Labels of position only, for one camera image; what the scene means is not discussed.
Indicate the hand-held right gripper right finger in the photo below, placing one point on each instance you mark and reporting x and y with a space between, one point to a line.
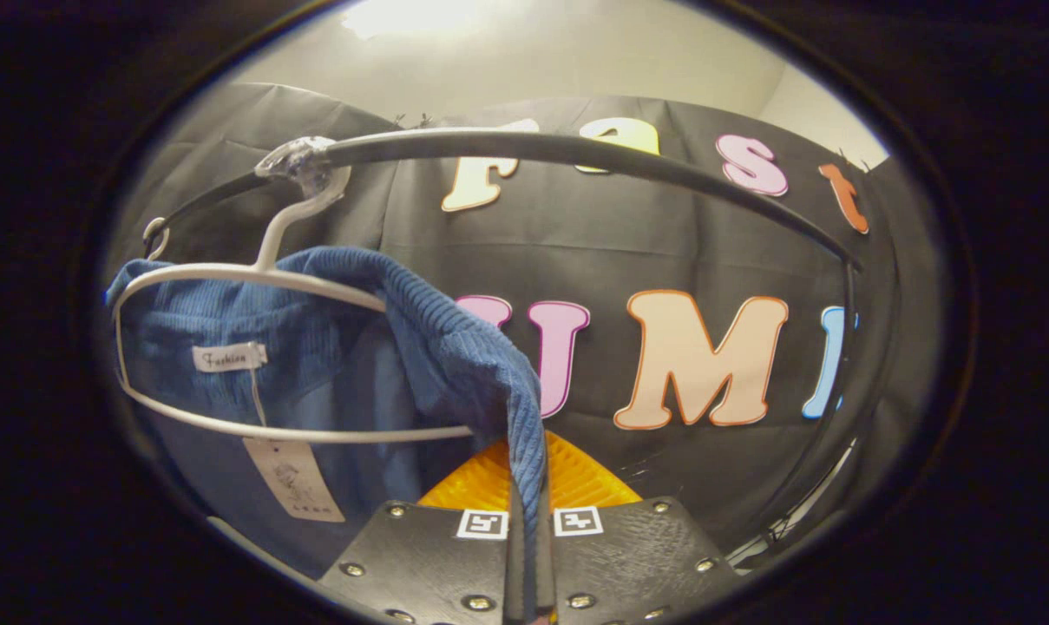
547 582

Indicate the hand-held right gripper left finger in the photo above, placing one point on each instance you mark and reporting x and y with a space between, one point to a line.
513 582

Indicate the white hanger with taped hook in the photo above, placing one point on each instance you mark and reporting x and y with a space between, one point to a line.
303 165

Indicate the plain white hanger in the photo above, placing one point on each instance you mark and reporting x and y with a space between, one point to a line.
145 231

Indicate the black clothes rail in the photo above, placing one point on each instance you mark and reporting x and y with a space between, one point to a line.
576 149

